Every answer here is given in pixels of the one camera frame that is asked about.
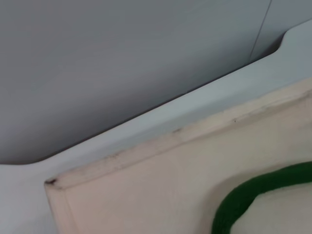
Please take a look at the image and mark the cream canvas handbag green handles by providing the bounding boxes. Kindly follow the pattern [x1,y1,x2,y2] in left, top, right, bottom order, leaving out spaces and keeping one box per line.
[43,77,312,234]

